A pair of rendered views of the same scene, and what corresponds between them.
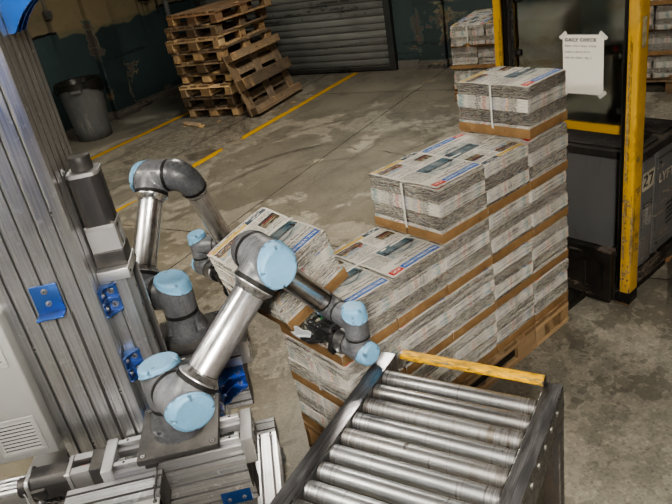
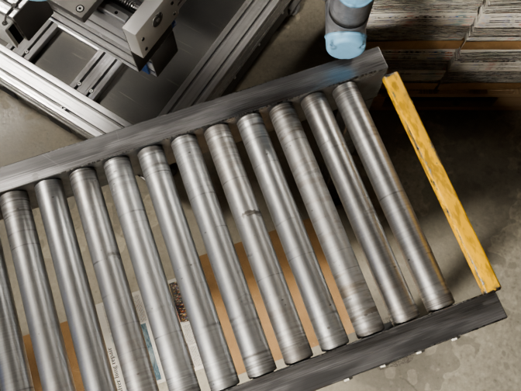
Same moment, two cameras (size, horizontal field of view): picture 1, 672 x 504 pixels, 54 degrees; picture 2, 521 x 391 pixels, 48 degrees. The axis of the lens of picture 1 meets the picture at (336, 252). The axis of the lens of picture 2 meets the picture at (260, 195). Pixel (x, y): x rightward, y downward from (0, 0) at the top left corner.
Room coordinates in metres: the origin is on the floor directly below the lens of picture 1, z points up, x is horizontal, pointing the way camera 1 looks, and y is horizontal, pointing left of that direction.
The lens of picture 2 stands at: (1.05, -0.28, 1.80)
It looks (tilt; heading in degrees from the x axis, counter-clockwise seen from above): 72 degrees down; 37
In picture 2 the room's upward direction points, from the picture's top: 1 degrees counter-clockwise
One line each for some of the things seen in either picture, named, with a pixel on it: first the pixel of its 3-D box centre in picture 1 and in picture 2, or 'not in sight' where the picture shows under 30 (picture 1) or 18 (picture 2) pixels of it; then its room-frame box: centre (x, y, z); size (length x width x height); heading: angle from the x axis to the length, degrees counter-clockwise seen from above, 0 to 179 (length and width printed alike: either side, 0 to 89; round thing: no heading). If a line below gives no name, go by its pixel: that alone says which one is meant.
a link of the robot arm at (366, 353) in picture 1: (360, 348); (345, 25); (1.66, -0.02, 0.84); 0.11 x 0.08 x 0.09; 35
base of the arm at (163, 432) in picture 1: (174, 411); not in sight; (1.49, 0.53, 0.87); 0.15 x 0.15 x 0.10
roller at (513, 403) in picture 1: (456, 392); (389, 192); (1.46, -0.26, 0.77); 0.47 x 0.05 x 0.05; 56
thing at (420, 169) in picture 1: (424, 169); not in sight; (2.49, -0.41, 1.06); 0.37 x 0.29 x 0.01; 37
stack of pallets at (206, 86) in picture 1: (227, 56); not in sight; (9.12, 0.95, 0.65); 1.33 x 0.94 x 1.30; 150
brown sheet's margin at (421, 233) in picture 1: (430, 215); not in sight; (2.48, -0.41, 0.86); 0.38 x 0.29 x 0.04; 37
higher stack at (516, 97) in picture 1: (516, 209); not in sight; (2.84, -0.89, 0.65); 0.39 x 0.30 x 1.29; 37
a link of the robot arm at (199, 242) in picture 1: (202, 244); not in sight; (2.42, 0.52, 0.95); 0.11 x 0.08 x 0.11; 70
